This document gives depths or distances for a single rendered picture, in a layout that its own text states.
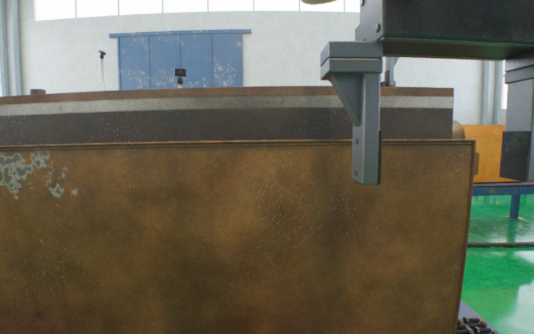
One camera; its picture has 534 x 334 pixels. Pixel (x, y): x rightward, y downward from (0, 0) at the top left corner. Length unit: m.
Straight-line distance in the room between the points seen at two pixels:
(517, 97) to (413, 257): 0.53
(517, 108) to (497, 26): 0.07
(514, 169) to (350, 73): 0.16
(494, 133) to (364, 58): 4.17
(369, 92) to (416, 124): 0.57
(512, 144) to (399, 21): 0.14
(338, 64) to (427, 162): 0.53
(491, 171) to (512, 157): 3.99
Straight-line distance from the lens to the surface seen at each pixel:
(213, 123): 0.69
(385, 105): 0.74
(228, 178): 0.62
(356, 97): 0.21
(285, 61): 10.17
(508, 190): 4.17
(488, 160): 4.24
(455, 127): 0.97
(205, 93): 0.70
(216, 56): 10.21
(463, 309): 1.24
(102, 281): 0.81
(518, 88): 0.30
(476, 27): 0.25
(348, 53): 0.21
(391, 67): 0.78
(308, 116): 0.68
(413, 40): 0.22
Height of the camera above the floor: 1.24
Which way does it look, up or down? 6 degrees down
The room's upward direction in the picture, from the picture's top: 1 degrees counter-clockwise
